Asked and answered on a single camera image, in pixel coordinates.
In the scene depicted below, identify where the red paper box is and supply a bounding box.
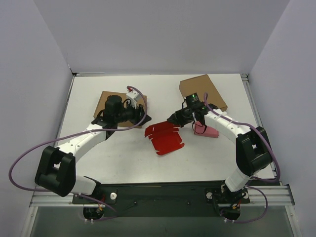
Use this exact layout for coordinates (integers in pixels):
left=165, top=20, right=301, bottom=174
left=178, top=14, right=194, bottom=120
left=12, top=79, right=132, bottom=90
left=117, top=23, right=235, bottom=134
left=145, top=121, right=185, bottom=156

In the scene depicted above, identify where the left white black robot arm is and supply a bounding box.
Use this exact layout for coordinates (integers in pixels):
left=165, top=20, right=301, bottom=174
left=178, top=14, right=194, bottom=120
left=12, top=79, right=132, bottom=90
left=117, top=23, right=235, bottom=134
left=35, top=90, right=151, bottom=203

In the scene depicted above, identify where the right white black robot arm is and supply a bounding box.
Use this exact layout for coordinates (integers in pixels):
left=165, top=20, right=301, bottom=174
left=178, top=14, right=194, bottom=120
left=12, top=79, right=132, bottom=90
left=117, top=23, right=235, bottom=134
left=167, top=93, right=273, bottom=193

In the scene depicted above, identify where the pink paper box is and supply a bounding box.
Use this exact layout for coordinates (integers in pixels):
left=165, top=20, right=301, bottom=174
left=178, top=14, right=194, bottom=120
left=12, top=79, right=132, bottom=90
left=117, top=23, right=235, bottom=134
left=193, top=122, right=219, bottom=138

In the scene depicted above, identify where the right brown cardboard box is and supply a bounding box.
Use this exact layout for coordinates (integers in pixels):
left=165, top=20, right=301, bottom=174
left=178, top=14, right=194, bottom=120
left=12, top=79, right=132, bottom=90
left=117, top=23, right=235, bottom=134
left=179, top=75, right=228, bottom=111

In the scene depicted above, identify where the brown cardboard box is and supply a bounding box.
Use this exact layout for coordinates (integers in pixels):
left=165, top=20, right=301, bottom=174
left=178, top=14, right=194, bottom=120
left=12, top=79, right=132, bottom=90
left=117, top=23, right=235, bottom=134
left=93, top=91, right=133, bottom=127
left=179, top=75, right=228, bottom=111

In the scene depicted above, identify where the left brown cardboard box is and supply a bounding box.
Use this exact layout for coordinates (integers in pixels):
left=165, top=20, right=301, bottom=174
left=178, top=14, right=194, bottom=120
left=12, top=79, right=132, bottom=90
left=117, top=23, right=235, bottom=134
left=93, top=91, right=133, bottom=127

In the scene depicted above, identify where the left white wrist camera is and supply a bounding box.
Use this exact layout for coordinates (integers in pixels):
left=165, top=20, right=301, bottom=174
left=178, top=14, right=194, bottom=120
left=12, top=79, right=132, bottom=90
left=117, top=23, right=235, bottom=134
left=126, top=89, right=143, bottom=109

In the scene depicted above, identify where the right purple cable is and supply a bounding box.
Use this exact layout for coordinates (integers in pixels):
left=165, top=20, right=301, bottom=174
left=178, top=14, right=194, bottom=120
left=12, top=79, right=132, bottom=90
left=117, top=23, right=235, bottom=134
left=203, top=92, right=282, bottom=223

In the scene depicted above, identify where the purple cable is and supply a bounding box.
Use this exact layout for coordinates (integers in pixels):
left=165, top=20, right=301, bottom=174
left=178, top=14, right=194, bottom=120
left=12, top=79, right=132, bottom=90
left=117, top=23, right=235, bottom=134
left=203, top=92, right=282, bottom=223
left=8, top=85, right=149, bottom=222

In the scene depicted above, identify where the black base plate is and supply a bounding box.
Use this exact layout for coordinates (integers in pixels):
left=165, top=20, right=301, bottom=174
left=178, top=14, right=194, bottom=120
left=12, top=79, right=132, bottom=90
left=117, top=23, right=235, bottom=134
left=72, top=181, right=250, bottom=218

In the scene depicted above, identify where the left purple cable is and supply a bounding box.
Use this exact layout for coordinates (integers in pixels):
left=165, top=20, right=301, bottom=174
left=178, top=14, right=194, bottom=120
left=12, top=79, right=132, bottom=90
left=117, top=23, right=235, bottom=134
left=8, top=85, right=149, bottom=222

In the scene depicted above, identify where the aluminium frame rail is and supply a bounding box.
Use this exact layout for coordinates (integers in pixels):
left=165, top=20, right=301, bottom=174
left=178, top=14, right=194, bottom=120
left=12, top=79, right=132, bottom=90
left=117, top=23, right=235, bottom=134
left=30, top=185, right=295, bottom=207

